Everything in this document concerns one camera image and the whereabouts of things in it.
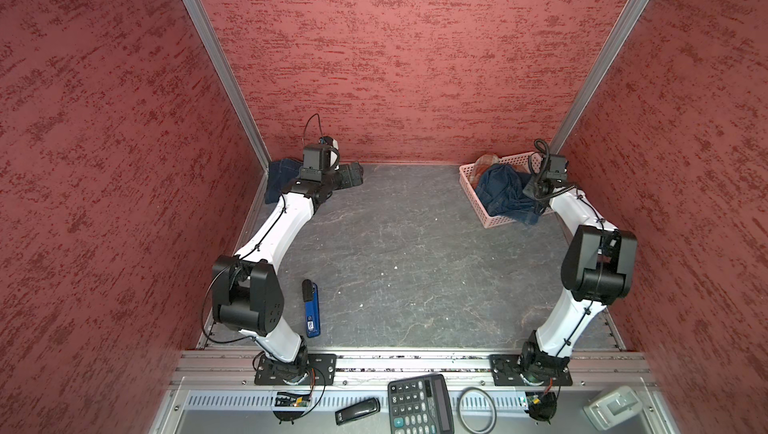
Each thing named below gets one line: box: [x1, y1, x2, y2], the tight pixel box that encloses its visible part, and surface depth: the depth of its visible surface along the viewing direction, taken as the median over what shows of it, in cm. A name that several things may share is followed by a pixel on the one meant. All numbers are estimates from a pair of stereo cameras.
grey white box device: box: [584, 386, 643, 431], surface depth 69 cm
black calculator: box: [388, 374, 455, 434], surface depth 69 cm
